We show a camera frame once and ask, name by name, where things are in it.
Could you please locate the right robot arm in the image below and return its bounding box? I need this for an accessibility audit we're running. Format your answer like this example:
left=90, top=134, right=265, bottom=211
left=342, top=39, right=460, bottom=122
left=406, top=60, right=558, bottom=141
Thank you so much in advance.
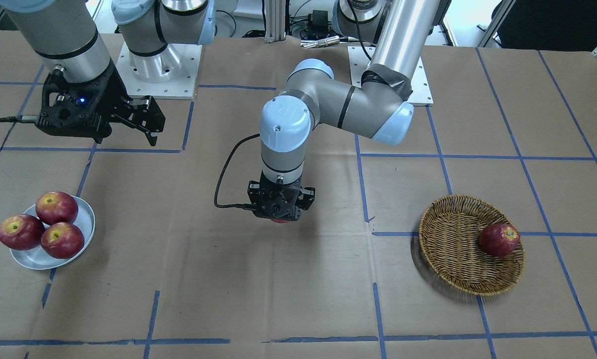
left=0, top=0, right=215, bottom=146

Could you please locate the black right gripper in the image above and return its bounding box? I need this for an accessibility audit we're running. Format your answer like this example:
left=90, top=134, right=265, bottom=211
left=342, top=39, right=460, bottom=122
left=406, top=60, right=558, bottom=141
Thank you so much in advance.
left=35, top=60, right=166, bottom=147

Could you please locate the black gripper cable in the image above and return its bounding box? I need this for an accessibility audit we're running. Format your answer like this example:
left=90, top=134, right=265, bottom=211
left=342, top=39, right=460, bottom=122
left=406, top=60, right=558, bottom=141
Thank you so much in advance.
left=214, top=133, right=262, bottom=210

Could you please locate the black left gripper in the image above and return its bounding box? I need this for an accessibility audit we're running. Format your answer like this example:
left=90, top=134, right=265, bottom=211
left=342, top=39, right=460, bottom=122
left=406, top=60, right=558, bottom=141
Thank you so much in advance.
left=247, top=174, right=316, bottom=222

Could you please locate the light blue plate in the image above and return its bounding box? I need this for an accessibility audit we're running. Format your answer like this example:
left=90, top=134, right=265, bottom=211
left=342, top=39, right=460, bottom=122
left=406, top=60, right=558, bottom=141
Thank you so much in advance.
left=9, top=196, right=96, bottom=270

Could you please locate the dark red apple in basket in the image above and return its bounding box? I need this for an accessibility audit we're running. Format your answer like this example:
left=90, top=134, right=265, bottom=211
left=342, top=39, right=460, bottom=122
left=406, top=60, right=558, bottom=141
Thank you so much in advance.
left=478, top=223, right=520, bottom=258

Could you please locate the round wicker basket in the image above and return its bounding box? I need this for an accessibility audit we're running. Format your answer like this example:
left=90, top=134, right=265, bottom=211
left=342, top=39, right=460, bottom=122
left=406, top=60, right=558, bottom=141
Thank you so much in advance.
left=418, top=194, right=526, bottom=296

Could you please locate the red apple on plate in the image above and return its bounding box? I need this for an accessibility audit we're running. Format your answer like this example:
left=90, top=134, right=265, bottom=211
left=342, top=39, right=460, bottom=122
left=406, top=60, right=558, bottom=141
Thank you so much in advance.
left=34, top=191, right=79, bottom=225
left=0, top=214, right=45, bottom=251
left=41, top=222, right=85, bottom=259

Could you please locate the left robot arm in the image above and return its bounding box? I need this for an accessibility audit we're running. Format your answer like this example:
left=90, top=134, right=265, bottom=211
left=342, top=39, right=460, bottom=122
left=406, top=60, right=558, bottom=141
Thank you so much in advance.
left=237, top=0, right=440, bottom=222

